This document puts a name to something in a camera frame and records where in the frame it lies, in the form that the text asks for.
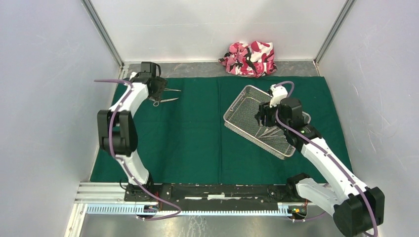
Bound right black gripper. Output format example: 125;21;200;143
254;101;289;131

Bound surgical scissors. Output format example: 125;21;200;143
153;98;179;107

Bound wire mesh instrument tray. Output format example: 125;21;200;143
223;85;322;159

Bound green surgical drape cloth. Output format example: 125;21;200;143
133;76;351;184

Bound surgical forceps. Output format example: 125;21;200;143
164;88;181;92

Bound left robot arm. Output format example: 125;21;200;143
97;62;167;201

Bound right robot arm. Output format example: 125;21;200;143
255;97;385;237

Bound pink camouflage cloth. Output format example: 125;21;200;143
218;40;277;78

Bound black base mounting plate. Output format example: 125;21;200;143
120;183;311;213

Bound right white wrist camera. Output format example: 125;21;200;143
269;85;288;108

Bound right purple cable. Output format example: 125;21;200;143
270;81;379;237

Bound purple cable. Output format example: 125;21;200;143
270;81;379;237
94;79;182;221

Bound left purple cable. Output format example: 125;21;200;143
94;79;182;221

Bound aluminium frame rail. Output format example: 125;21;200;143
75;182;315;217

